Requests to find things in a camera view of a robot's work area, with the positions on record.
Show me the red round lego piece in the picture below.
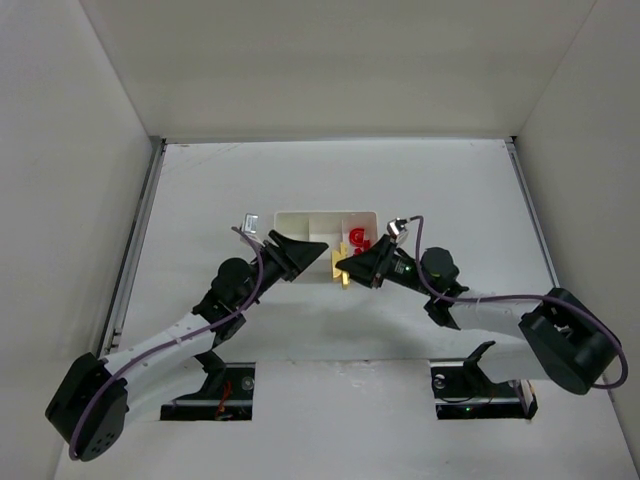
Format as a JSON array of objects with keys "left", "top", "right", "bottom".
[{"left": 348, "top": 227, "right": 369, "bottom": 247}]

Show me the yellow lego piece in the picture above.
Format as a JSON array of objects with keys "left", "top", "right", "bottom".
[{"left": 329, "top": 240, "right": 354, "bottom": 291}]

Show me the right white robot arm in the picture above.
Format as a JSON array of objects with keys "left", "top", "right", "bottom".
[{"left": 336, "top": 236, "right": 622, "bottom": 395}]

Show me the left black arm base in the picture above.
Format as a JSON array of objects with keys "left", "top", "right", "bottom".
[{"left": 160, "top": 351, "right": 256, "bottom": 422}]

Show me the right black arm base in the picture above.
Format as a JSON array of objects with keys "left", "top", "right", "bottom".
[{"left": 430, "top": 341, "right": 538, "bottom": 421}]

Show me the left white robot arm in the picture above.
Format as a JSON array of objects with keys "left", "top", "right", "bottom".
[{"left": 45, "top": 230, "right": 328, "bottom": 462}]

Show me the white three-compartment container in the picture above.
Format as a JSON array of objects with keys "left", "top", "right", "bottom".
[{"left": 274, "top": 211, "right": 379, "bottom": 284}]

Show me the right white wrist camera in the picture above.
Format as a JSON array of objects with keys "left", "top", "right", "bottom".
[{"left": 386, "top": 218, "right": 412, "bottom": 245}]

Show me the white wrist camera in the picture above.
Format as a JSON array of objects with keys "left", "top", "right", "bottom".
[
  {"left": 240, "top": 213, "right": 261, "bottom": 246},
  {"left": 386, "top": 218, "right": 412, "bottom": 245}
]

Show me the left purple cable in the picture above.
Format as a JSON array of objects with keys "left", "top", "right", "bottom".
[{"left": 67, "top": 225, "right": 265, "bottom": 462}]

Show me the purple cable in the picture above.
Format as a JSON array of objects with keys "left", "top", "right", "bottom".
[
  {"left": 407, "top": 215, "right": 629, "bottom": 390},
  {"left": 67, "top": 225, "right": 265, "bottom": 462}
]

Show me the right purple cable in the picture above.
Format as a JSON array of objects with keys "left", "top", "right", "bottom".
[{"left": 407, "top": 215, "right": 629, "bottom": 390}]

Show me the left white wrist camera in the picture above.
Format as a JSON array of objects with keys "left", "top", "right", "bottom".
[{"left": 240, "top": 213, "right": 261, "bottom": 246}]

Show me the right aluminium rail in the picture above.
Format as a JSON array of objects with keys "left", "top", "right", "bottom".
[{"left": 495, "top": 138, "right": 559, "bottom": 295}]

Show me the aluminium rail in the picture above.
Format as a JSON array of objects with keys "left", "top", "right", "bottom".
[
  {"left": 495, "top": 138, "right": 559, "bottom": 295},
  {"left": 95, "top": 136, "right": 167, "bottom": 357}
]

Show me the left aluminium rail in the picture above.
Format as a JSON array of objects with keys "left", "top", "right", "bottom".
[{"left": 95, "top": 136, "right": 167, "bottom": 357}]

